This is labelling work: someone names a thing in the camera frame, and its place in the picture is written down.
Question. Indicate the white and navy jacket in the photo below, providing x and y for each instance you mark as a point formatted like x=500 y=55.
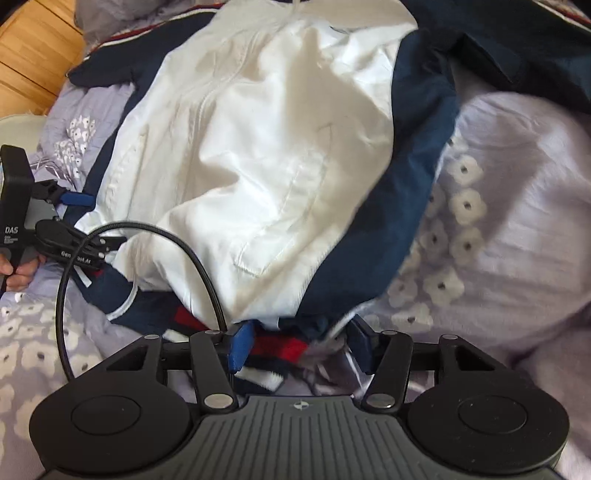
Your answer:
x=277 y=161

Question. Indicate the wooden wardrobe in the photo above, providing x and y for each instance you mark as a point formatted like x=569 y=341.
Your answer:
x=32 y=55

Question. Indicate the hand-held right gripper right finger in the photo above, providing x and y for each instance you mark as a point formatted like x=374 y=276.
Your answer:
x=360 y=344

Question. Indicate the person's left hand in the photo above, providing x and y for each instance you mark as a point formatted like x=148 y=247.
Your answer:
x=27 y=274

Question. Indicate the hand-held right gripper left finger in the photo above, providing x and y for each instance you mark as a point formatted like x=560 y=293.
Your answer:
x=241 y=346

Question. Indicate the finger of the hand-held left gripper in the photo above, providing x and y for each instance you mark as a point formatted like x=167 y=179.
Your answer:
x=78 y=200
x=69 y=249

